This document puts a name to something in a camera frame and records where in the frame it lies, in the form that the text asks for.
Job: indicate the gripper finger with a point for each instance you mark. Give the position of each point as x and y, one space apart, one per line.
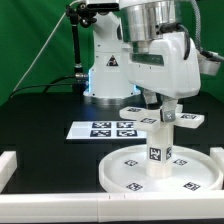
168 109
150 99

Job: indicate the white cross-shaped table base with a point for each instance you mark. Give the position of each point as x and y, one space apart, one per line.
151 120

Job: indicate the white fence block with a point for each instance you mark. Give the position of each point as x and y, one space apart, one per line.
217 154
8 165

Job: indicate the white left fence block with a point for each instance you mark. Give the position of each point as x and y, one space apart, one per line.
8 165

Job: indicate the white round table top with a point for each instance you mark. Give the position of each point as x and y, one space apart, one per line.
179 169

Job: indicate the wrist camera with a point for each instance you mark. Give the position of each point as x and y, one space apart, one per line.
209 62

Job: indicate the white front fence bar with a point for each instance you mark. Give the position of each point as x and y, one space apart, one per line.
107 207

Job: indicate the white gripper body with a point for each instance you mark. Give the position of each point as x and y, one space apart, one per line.
163 68

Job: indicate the black camera stand pole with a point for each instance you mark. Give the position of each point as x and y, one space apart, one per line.
80 15

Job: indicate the white marker sheet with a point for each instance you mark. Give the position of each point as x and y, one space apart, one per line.
109 130

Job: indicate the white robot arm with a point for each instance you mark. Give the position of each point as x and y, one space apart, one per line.
141 21

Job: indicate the white right fence block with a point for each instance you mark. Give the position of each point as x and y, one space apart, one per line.
217 154

